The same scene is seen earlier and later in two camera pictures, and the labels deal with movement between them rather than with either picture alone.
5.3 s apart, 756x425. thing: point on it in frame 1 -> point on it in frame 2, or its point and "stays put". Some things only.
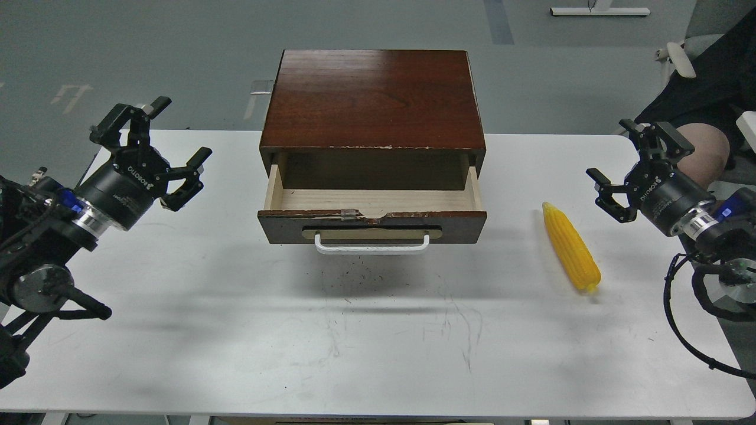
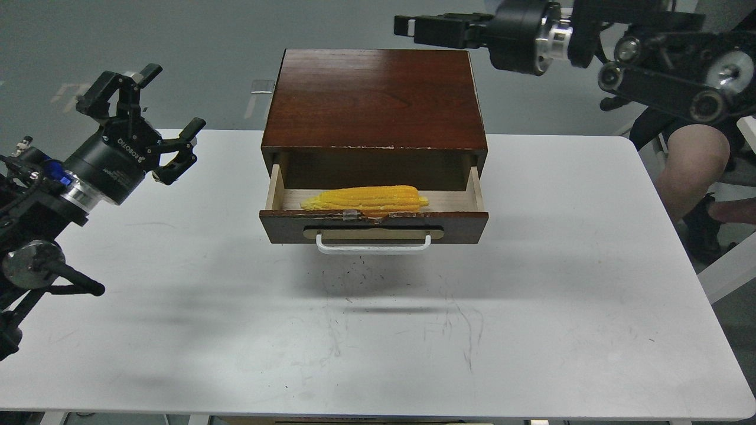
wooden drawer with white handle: [372, 221] stays put
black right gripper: [660, 192] -> [514, 40]
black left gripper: [122, 186] -> [113, 163]
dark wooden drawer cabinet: [372, 119] stays put
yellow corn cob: [578, 253] -> [371, 202]
